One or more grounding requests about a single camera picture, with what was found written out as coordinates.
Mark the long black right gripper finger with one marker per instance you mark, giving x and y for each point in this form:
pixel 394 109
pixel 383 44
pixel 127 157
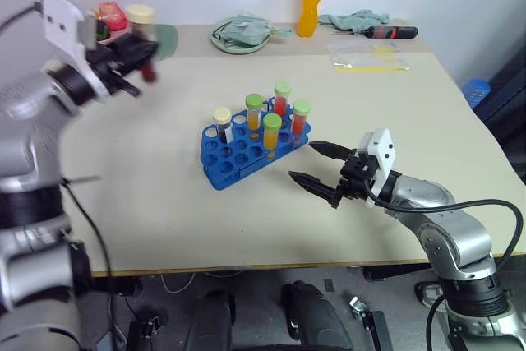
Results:
pixel 314 184
pixel 330 149

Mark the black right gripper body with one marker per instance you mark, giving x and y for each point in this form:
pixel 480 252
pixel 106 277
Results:
pixel 356 176

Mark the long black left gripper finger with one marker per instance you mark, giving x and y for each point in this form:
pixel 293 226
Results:
pixel 137 49
pixel 125 86

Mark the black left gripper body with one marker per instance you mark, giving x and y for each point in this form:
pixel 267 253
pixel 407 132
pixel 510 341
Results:
pixel 104 61

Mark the cream cap red test tube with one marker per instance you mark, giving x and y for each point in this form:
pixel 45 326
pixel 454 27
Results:
pixel 140 14

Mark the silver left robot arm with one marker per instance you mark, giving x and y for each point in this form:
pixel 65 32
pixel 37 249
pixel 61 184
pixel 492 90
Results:
pixel 29 170

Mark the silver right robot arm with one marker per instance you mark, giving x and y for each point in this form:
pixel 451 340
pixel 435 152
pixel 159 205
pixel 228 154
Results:
pixel 452 236

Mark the green cap red test tube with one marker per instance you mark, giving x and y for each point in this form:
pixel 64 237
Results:
pixel 282 98
pixel 300 118

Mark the green cap orange test tube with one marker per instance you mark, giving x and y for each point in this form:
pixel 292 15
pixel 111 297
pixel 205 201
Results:
pixel 254 110
pixel 271 133

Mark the blue test tube rack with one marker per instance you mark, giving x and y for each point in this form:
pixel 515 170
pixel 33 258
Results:
pixel 230 162

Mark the cream cap dark test tube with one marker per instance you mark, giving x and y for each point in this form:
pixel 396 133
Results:
pixel 222 123

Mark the pink bowl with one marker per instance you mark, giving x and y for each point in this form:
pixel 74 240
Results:
pixel 117 34

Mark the translucent green lid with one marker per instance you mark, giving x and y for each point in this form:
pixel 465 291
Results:
pixel 167 40

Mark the dark green toy vegetable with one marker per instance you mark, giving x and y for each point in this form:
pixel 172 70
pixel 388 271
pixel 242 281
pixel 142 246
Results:
pixel 101 29

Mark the red toy fruit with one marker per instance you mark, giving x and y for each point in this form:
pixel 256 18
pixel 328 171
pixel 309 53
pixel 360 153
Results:
pixel 112 14

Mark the clear plastic bag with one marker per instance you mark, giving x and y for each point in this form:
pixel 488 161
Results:
pixel 365 57

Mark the pale green plate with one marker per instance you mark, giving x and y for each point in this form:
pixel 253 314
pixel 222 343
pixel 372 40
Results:
pixel 240 49

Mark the green fabric pouch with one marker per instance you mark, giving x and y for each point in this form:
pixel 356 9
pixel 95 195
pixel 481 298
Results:
pixel 244 30

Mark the black red screwdriver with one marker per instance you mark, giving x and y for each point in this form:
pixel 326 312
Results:
pixel 390 32

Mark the crumpled green cloth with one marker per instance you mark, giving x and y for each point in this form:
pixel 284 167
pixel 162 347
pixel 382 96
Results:
pixel 353 19

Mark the dark rounded shape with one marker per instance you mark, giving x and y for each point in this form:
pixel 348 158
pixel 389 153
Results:
pixel 211 322
pixel 314 318

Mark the blue bottle cap object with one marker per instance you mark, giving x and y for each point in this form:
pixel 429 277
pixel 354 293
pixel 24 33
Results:
pixel 476 92

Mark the dark chair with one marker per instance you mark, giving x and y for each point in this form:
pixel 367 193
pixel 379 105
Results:
pixel 507 108

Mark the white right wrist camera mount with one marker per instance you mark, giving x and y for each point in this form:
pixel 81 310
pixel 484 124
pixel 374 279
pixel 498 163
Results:
pixel 384 151

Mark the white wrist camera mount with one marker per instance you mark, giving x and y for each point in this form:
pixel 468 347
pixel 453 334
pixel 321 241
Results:
pixel 384 151
pixel 61 26

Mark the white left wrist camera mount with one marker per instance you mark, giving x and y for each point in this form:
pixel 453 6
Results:
pixel 61 26

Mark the metal caster bracket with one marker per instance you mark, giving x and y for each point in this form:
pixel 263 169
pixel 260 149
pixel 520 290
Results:
pixel 365 318

